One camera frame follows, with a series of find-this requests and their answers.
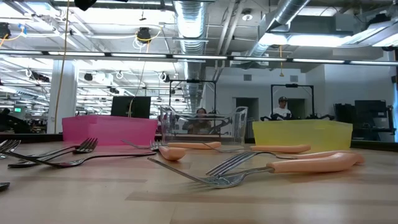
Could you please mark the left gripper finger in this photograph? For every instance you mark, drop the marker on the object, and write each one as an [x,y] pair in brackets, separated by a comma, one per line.
[84,4]

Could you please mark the white building pillar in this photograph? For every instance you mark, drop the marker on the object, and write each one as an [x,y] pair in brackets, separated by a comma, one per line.
[66,99]

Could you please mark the black monitor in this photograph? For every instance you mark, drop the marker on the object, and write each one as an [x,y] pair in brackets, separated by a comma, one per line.
[124,107]

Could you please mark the green exit sign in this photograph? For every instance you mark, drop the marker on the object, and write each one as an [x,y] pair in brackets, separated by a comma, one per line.
[17,109]

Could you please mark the long light strip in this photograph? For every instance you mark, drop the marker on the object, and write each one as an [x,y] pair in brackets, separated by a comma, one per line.
[199,57]

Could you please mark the pink plastic bin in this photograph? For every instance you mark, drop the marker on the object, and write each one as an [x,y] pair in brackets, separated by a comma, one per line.
[109,130]

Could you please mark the round ceiling fixture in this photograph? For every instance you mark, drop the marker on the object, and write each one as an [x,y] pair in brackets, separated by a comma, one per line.
[247,17]

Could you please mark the person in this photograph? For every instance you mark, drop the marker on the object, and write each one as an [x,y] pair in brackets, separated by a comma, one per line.
[281,112]
[201,123]

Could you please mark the clear plastic bin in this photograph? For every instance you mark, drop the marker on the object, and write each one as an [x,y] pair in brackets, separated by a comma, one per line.
[242,124]

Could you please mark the yellow plastic bin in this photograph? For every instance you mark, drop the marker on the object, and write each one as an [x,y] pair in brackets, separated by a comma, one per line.
[301,133]

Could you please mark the black equipment rack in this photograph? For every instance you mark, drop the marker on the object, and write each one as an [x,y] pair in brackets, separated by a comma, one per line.
[370,112]

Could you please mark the black metal frame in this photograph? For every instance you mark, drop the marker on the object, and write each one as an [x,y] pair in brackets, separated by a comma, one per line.
[292,85]
[192,81]

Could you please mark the slanted silver air duct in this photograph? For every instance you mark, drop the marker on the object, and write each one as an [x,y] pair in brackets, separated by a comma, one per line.
[280,18]

